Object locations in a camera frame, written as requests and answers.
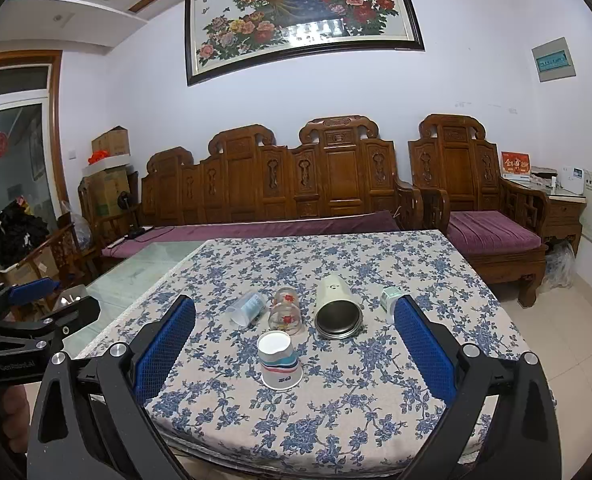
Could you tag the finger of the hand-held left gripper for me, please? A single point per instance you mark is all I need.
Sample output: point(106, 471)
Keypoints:
point(31, 292)
point(51, 321)

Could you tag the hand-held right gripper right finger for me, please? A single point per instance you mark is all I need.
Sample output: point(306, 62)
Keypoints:
point(423, 350)

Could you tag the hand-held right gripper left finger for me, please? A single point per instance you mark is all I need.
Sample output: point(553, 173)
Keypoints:
point(166, 350)

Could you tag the small white green cup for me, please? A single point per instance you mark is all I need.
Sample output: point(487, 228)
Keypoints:
point(389, 300)

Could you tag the clear plastic cup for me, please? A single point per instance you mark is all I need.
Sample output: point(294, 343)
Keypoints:
point(248, 307)

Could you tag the white thermos cup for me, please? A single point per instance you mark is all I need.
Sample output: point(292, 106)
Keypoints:
point(336, 305)

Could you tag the striped paper cup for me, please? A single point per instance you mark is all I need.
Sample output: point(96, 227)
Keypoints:
point(278, 367)

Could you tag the glass cup with red print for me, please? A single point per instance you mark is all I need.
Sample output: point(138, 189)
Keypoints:
point(286, 315)

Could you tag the person's left hand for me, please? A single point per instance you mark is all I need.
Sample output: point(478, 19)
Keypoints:
point(13, 410)

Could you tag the wooden side chair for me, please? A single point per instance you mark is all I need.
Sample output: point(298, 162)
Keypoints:
point(61, 250)

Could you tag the pile of black clothes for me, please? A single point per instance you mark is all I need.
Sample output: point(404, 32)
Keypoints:
point(16, 232)

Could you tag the blue floral tablecloth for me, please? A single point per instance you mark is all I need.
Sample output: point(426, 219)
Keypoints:
point(326, 410)

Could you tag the stacked cardboard boxes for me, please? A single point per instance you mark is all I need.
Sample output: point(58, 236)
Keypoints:
point(106, 195)

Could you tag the black desk fan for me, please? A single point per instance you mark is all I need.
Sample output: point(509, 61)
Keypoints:
point(126, 202)

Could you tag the square purple seat cushion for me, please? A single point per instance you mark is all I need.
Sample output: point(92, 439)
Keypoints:
point(491, 232)

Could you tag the orange plastic bag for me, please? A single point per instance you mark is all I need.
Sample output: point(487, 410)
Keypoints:
point(98, 157)

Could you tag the clear plastic bag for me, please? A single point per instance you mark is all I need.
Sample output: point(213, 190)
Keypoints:
point(558, 265)

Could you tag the long purple seat cushion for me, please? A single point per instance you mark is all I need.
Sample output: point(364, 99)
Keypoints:
point(276, 225)

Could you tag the brown cardboard box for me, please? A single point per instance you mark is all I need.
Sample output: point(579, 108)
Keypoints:
point(111, 141)

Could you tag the wooden framed glass door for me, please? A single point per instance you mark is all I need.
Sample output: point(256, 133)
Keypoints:
point(51, 110)

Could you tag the carved wooden armchair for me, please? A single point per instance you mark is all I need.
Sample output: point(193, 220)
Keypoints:
point(456, 160)

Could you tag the wooden side table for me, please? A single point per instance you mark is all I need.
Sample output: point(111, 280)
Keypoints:
point(563, 210)

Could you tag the red gift box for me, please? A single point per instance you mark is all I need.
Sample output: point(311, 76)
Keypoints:
point(516, 166)

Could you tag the carved wooden sofa bench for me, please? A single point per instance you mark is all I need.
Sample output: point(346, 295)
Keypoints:
point(276, 175)

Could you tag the grey flat box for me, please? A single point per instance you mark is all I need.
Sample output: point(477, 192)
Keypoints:
point(542, 172)

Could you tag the white desk device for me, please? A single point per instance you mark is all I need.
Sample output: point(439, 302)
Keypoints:
point(573, 177)

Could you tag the framed peacock flower painting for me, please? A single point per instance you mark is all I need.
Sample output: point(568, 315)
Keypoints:
point(301, 15)

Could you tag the grey wall panel box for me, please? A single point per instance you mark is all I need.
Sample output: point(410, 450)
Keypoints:
point(553, 60)

